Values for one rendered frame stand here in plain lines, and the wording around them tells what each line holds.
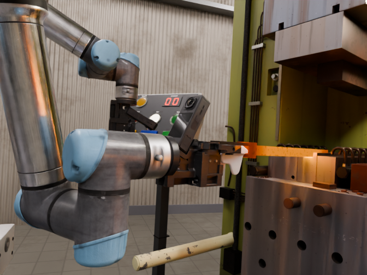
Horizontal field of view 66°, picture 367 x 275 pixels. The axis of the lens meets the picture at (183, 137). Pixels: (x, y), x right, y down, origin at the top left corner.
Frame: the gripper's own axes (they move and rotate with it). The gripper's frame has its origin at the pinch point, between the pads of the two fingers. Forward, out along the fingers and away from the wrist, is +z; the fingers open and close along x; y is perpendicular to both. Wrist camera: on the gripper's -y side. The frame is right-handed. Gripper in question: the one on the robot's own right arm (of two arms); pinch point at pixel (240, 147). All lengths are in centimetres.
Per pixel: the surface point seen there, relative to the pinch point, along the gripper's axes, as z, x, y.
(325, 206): 19.4, 9.6, 12.3
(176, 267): 89, -135, 99
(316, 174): 27.7, 2.9, 6.1
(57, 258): 15, -196, 100
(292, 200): 18.4, 2.0, 12.4
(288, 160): 27.6, -5.7, 3.0
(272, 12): 27, -14, -43
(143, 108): 11, -63, -13
